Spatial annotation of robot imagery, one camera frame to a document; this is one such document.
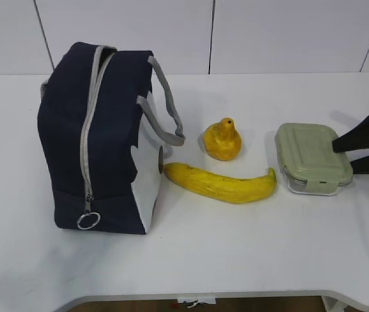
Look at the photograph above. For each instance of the green lid lunch box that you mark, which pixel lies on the green lid lunch box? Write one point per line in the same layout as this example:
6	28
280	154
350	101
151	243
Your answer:
307	160

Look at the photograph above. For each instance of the navy blue lunch bag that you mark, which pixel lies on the navy blue lunch bag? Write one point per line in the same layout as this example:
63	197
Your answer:
104	119

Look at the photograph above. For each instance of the yellow pear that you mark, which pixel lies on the yellow pear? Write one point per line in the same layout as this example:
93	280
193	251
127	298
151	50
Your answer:
222	141

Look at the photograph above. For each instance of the yellow banana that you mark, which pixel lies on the yellow banana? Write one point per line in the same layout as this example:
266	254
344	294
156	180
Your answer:
220	187

